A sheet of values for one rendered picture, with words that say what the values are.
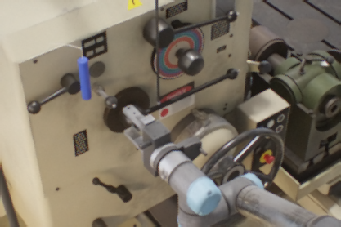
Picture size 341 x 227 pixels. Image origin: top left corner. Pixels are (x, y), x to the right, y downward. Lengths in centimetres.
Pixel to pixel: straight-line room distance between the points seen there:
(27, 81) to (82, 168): 40
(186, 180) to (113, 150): 53
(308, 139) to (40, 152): 105
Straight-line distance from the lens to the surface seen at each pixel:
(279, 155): 215
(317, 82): 247
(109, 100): 174
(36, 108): 169
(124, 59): 181
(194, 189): 150
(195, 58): 184
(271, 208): 151
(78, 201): 207
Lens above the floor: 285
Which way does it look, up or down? 43 degrees down
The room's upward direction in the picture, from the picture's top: straight up
